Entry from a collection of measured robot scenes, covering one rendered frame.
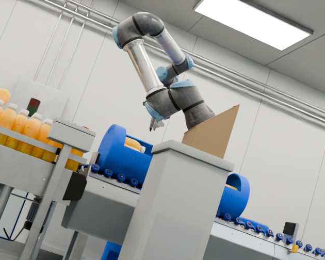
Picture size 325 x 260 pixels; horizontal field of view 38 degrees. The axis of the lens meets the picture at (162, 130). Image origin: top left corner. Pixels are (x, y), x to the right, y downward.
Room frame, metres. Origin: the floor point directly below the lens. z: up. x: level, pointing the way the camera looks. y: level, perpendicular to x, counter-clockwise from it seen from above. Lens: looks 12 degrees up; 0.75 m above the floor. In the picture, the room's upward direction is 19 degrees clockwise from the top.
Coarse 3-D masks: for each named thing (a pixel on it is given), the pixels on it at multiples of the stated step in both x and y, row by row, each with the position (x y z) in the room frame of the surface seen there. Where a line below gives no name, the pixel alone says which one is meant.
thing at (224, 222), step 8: (96, 176) 2.48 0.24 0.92; (104, 176) 2.51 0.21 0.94; (112, 184) 2.51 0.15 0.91; (120, 184) 2.53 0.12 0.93; (136, 192) 2.55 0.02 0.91; (224, 224) 2.73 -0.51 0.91; (232, 224) 2.76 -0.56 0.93; (248, 232) 2.79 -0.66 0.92; (256, 232) 2.82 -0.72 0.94; (272, 240) 2.85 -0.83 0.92; (280, 240) 2.88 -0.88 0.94; (288, 248) 2.87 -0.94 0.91; (312, 256) 2.93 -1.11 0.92; (320, 256) 2.97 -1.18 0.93
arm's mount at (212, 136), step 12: (216, 120) 2.10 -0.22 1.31; (228, 120) 2.10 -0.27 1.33; (192, 132) 2.13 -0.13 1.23; (204, 132) 2.09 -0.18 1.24; (216, 132) 2.10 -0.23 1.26; (228, 132) 2.10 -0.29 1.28; (192, 144) 2.09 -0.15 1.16; (204, 144) 2.09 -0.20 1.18; (216, 144) 2.10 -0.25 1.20; (216, 156) 2.10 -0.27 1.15
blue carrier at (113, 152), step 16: (112, 128) 2.57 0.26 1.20; (112, 144) 2.47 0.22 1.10; (144, 144) 2.74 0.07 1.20; (112, 160) 2.49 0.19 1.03; (128, 160) 2.51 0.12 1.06; (144, 160) 2.53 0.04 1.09; (112, 176) 2.59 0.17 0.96; (128, 176) 2.56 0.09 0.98; (144, 176) 2.56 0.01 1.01; (240, 176) 2.79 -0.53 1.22; (224, 192) 2.69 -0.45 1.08; (240, 192) 2.72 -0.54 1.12; (224, 208) 2.74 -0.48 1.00; (240, 208) 2.74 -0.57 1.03
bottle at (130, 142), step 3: (126, 138) 2.60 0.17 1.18; (129, 138) 2.62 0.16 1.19; (126, 141) 2.60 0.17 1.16; (129, 141) 2.60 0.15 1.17; (132, 141) 2.61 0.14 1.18; (135, 141) 2.62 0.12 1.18; (129, 144) 2.60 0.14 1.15; (132, 144) 2.61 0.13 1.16; (135, 144) 2.61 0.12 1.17; (138, 144) 2.63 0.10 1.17; (135, 147) 2.62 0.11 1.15; (138, 147) 2.63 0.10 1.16; (141, 147) 2.64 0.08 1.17; (141, 150) 2.65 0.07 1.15
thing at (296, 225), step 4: (288, 224) 3.01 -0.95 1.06; (292, 224) 2.97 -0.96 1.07; (296, 224) 2.96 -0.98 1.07; (284, 228) 3.04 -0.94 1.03; (288, 228) 3.00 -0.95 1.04; (292, 228) 2.97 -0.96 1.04; (296, 228) 2.97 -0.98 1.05; (284, 232) 3.03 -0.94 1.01; (288, 232) 2.99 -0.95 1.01; (292, 232) 2.97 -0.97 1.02; (296, 232) 2.97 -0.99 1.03; (284, 236) 3.04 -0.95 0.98; (292, 236) 2.97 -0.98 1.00; (284, 240) 3.03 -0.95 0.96; (292, 244) 2.97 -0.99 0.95
